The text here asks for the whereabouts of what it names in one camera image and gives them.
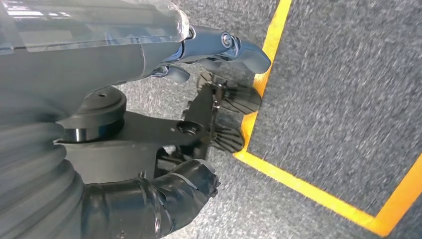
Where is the yellow floor tape square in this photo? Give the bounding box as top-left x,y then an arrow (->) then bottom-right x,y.
232,0 -> 422,238

